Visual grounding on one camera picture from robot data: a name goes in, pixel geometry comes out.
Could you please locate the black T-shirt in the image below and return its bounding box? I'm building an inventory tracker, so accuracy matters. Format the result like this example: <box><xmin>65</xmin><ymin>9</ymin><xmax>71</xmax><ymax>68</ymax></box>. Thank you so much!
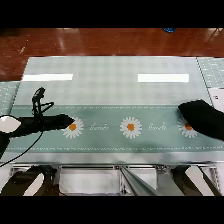
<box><xmin>177</xmin><ymin>98</ymin><xmax>224</xmax><ymax>142</ymax></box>

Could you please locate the silver frame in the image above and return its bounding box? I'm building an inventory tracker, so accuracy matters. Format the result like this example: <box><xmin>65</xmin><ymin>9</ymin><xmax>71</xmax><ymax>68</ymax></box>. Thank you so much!
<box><xmin>0</xmin><ymin>162</ymin><xmax>224</xmax><ymax>197</ymax></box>

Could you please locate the black cable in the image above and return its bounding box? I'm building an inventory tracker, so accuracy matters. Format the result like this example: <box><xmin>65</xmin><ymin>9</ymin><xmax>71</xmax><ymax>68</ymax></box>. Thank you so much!
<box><xmin>0</xmin><ymin>128</ymin><xmax>46</xmax><ymax>168</ymax></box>

